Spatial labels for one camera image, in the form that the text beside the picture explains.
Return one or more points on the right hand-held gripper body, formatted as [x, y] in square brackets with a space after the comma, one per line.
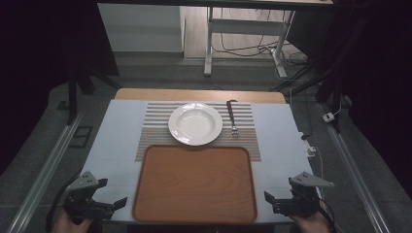
[301, 202]

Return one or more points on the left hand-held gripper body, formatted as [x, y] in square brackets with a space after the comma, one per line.
[81, 197]

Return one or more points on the person's right hand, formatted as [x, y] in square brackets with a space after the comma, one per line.
[311, 224]

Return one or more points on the person's left hand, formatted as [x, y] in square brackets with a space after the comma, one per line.
[69, 226]

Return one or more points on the white table cover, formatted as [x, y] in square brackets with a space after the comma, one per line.
[113, 145]

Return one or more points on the white power strip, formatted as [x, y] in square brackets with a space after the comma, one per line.
[309, 147]

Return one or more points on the striped woven placemat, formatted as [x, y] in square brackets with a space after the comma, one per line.
[155, 136]

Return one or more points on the brown wooden tray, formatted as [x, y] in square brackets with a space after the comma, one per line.
[194, 184]

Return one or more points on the white plug adapter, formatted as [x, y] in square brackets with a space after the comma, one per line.
[328, 117]

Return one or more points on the black metal stand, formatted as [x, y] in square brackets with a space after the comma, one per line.
[73, 93]
[327, 87]

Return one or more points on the white plate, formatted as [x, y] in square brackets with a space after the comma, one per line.
[195, 124]

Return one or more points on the white cabinet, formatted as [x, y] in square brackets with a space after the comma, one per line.
[139, 29]

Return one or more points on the aluminium rail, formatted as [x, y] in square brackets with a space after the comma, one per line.
[42, 178]
[356, 181]

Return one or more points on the black floor frame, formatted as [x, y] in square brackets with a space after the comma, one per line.
[81, 136]

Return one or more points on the white desk frame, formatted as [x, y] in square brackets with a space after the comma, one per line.
[246, 27]

